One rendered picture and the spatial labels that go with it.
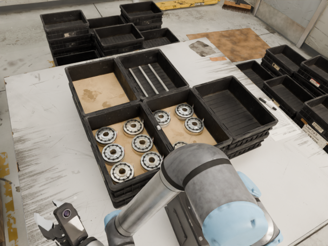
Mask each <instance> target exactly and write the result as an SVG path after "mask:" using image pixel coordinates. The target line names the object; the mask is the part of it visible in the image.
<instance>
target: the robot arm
mask: <svg viewBox="0 0 328 246"><path fill-rule="evenodd" d="M181 191H182V192H186V194H187V197H188V199H189V202H190V207H191V210H192V212H193V214H194V216H195V218H196V219H197V221H198V222H199V223H200V225H201V228H202V231H203V235H204V237H205V239H206V240H207V241H208V243H209V245H210V246H276V245H278V244H279V243H281V242H282V241H283V239H284V238H283V235H282V234H281V231H280V229H279V228H278V227H277V225H276V224H275V222H274V221H273V219H272V218H271V216H270V215H269V213H268V211H267V210H266V208H265V207H264V205H263V204H262V202H261V201H260V199H259V198H260V196H261V195H262V194H261V192H260V190H259V188H258V187H257V186H256V184H255V183H254V182H253V181H252V180H251V179H250V178H249V177H248V176H247V175H245V174H244V173H242V172H240V171H236V170H235V168H234V167H233V165H232V164H231V162H230V160H229V158H228V157H227V155H226V154H225V153H224V152H223V151H221V150H220V149H218V148H217V147H215V146H213V145H210V144H206V143H189V144H186V145H183V146H180V147H178V148H176V149H175V150H173V151H172V152H171V153H169V154H168V155H167V156H166V157H165V159H164V160H163V161H162V162H161V165H160V170H159V171H158V172H157V173H156V174H155V175H154V177H153V178H152V179H151V180H150V181H149V182H148V183H147V184H146V185H145V186H144V187H143V188H142V189H141V190H140V192H139V193H138V194H137V195H136V196H135V197H134V198H133V199H132V200H131V201H130V202H129V203H128V204H127V205H126V207H125V208H124V209H123V210H115V211H112V212H111V213H109V214H107V215H106V216H105V218H104V226H105V227H104V230H105V232H106V236H107V241H108V245H106V246H135V243H134V239H133V235H134V234H135V233H136V232H137V231H138V230H139V229H140V228H142V227H143V226H144V225H145V224H146V223H147V222H148V221H149V220H150V219H151V218H153V217H154V216H155V215H156V214H157V213H158V212H159V211H160V210H161V209H162V208H164V207H165V206H166V205H167V204H168V203H169V202H170V201H171V200H172V199H173V198H175V197H176V196H177V195H178V194H179V193H180V192H181ZM52 202H53V204H54V206H56V207H57V208H56V209H55V210H54V211H53V214H54V216H55V218H56V220H57V222H58V224H55V225H54V223H53V221H51V220H46V219H45V218H44V217H43V216H41V215H40V214H39V213H34V219H35V222H36V224H37V225H38V227H39V229H40V231H41V233H42V235H43V236H44V237H45V238H46V239H48V240H52V241H55V240H56V241H57V242H58V243H60V245H59V244H58V243H57V242H55V243H56V245H57V246H105V245H103V243H102V242H100V241H99V240H97V239H96V238H95V237H89V238H88V234H87V232H86V230H85V228H84V226H83V224H82V222H81V220H80V219H81V218H80V216H79V215H78V212H77V210H76V209H75V208H74V207H73V205H72V204H71V203H67V202H65V203H64V202H61V201H57V200H52Z"/></svg>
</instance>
